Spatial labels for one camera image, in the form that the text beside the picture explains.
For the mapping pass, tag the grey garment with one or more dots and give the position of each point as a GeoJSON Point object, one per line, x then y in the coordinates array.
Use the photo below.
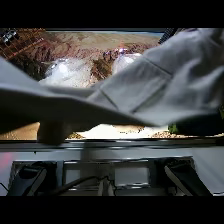
{"type": "Point", "coordinates": [156, 86]}

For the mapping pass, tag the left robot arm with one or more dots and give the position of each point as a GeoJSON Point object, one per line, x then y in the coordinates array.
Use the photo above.
{"type": "Point", "coordinates": [25, 178]}

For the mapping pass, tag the green garment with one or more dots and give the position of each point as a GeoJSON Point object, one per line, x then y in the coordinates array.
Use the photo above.
{"type": "Point", "coordinates": [173, 128]}

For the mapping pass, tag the silver frame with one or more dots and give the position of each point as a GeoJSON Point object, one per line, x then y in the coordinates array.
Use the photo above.
{"type": "Point", "coordinates": [133, 151]}

